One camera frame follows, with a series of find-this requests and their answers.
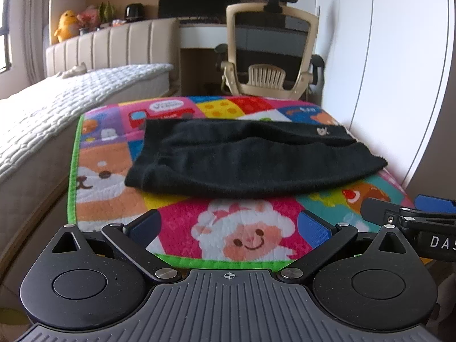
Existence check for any grey curtain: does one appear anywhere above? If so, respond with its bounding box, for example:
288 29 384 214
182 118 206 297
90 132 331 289
30 0 52 82

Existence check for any yellow plush toy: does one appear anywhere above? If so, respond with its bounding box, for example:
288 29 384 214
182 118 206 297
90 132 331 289
53 10 80 42

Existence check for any white desk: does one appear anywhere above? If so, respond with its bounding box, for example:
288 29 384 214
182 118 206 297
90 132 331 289
178 18 236 97

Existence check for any black garment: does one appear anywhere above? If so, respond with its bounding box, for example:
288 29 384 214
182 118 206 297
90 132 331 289
125 118 388 200

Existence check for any green cactus plant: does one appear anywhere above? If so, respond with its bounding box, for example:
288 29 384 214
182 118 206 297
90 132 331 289
98 1 116 24

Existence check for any black round jar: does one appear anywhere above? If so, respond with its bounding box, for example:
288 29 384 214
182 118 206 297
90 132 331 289
124 3 146 21

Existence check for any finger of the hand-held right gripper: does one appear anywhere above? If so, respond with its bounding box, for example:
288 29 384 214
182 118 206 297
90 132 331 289
361 197 402 226
399 194 456 219

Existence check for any small beige toy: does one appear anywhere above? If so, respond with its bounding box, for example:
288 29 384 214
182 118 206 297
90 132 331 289
59 62 88 79

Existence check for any pink flower bouquet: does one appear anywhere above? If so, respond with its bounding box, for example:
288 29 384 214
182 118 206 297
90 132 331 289
76 5 100 32

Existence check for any white quilted mattress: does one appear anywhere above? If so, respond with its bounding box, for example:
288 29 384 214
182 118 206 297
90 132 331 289
0 63 174 183

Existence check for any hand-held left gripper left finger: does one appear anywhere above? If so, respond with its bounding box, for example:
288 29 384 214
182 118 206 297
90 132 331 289
52 209 180 286

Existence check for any colourful cartoon play mat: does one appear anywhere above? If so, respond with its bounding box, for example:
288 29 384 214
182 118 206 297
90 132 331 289
67 94 419 271

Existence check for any dark keyboard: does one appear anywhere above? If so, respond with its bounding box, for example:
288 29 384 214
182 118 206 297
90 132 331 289
180 17 229 25

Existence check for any window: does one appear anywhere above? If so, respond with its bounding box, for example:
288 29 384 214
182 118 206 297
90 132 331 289
0 0 13 74

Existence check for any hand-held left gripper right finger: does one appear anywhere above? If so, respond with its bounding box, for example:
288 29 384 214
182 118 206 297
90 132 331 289
280 210 410 285

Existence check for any beige mesh office chair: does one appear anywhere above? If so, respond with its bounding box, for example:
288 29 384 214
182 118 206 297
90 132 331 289
215 0 325 101

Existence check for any beige upholstered bed frame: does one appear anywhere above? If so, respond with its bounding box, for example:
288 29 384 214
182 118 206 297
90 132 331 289
0 18 180 278

